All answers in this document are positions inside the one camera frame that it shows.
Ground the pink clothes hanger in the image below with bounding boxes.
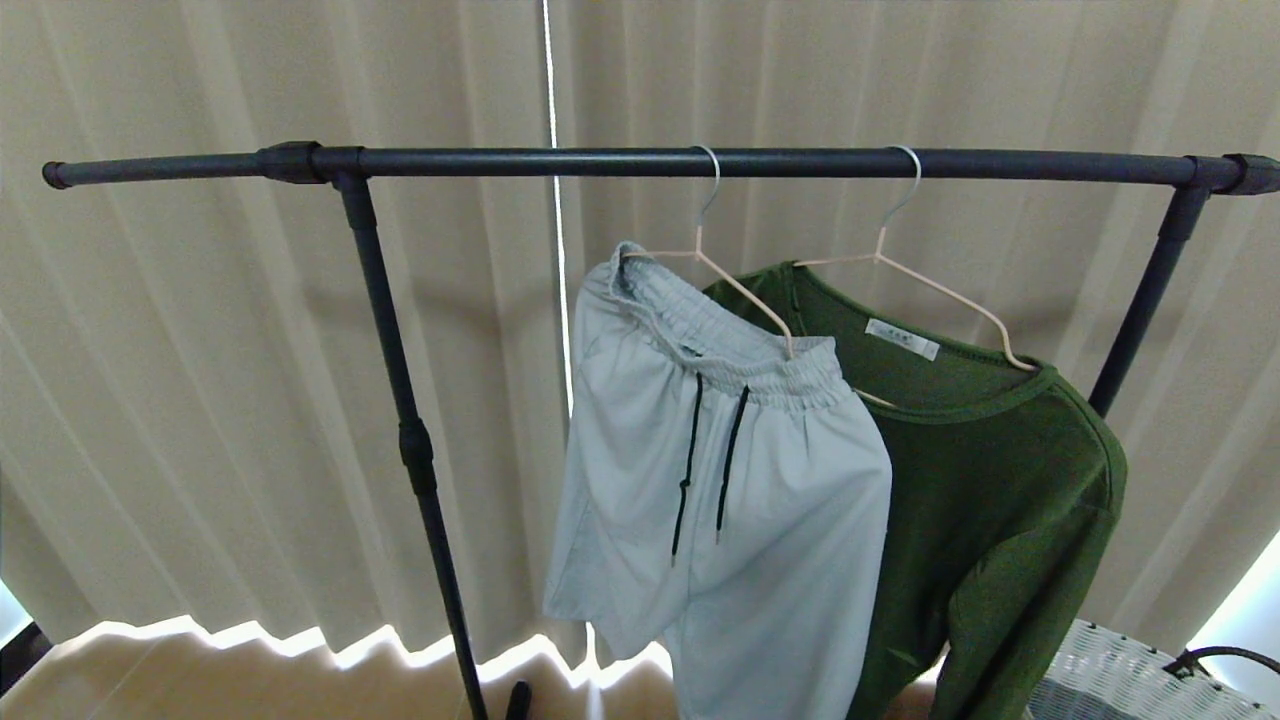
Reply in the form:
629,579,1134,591
620,145,901,409
795,145,1041,373

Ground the pale grey garment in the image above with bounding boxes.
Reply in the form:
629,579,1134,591
543,240,894,720

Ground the green sleeveless shirt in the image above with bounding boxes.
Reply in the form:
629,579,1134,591
700,262,1129,720

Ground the black clothes rack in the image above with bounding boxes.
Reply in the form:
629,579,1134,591
42,140,1280,720

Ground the white laundry basket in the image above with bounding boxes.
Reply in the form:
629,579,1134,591
1025,618,1280,720

